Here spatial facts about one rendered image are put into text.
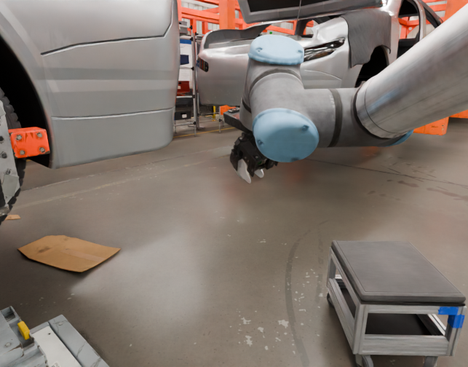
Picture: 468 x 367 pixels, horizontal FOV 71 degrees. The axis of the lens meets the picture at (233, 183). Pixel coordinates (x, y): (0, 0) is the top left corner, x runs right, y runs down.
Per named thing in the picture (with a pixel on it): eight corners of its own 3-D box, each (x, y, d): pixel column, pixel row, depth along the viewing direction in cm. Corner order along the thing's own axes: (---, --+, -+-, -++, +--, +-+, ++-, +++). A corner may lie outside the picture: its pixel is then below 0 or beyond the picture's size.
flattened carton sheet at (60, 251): (58, 234, 223) (57, 230, 222) (121, 250, 203) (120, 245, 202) (15, 255, 198) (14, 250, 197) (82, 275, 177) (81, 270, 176)
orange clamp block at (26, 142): (6, 155, 91) (41, 150, 97) (14, 159, 86) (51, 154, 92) (0, 129, 89) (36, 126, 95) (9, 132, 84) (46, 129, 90)
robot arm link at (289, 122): (343, 122, 44) (322, 66, 51) (258, 124, 43) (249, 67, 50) (325, 166, 51) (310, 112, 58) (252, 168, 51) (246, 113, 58)
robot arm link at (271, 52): (253, 60, 49) (247, 25, 55) (242, 121, 59) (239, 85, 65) (313, 63, 50) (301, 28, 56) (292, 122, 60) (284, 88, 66)
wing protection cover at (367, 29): (357, 70, 322) (364, 12, 307) (389, 70, 303) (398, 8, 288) (324, 68, 272) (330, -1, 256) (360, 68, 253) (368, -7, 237)
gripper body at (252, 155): (250, 179, 73) (259, 142, 63) (230, 153, 76) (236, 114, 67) (277, 167, 75) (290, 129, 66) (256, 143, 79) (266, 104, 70)
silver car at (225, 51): (353, 95, 710) (361, 14, 662) (453, 99, 592) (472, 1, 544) (171, 111, 358) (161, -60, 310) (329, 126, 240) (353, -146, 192)
